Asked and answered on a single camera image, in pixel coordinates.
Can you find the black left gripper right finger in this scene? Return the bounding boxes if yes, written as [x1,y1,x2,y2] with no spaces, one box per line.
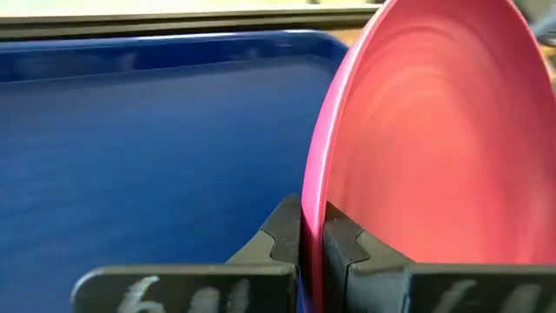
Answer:
[321,200,556,313]

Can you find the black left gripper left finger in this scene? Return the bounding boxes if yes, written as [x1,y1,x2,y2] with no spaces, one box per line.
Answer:
[71,193,301,313]

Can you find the pink round plate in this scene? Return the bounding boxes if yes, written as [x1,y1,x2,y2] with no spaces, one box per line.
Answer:
[301,0,556,313]

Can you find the blue plastic tray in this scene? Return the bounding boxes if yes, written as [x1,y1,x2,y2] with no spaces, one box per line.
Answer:
[0,29,351,313]

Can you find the black aluminium table frame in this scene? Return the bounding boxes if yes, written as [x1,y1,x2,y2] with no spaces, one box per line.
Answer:
[0,4,383,43]

